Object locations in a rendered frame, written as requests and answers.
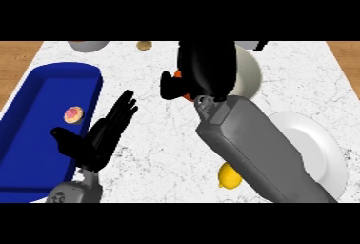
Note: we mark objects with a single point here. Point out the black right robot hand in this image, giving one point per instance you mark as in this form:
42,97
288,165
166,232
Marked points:
206,68

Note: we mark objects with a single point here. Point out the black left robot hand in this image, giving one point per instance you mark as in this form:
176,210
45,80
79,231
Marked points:
101,136

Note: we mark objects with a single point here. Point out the orange squash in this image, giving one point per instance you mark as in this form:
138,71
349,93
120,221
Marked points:
181,79

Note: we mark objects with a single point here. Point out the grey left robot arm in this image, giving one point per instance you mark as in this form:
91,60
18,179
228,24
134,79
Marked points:
75,189

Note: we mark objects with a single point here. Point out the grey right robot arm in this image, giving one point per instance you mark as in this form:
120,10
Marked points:
256,149

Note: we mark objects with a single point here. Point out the cream bowl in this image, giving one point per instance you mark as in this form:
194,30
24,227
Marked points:
246,74

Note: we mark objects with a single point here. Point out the grey bowl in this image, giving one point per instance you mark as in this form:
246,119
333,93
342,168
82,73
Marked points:
88,45

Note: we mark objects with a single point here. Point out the white plate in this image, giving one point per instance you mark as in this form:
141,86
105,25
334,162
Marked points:
315,152

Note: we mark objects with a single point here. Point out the pink frosted donut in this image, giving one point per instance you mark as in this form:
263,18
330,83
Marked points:
75,114

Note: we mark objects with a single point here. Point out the blue rectangular tray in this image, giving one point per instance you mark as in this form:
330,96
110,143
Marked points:
45,127

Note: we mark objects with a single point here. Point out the small tan round object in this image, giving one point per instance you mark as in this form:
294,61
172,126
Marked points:
144,45

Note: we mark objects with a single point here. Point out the yellow lemon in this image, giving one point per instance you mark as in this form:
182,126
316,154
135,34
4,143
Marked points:
229,177

